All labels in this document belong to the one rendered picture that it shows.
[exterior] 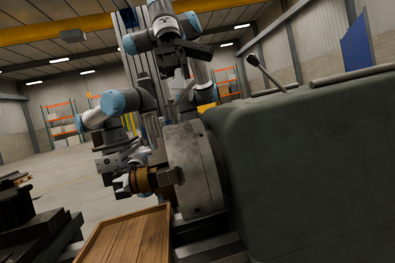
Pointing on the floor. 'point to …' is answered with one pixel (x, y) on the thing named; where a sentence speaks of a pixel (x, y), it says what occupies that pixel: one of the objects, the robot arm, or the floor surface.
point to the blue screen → (358, 44)
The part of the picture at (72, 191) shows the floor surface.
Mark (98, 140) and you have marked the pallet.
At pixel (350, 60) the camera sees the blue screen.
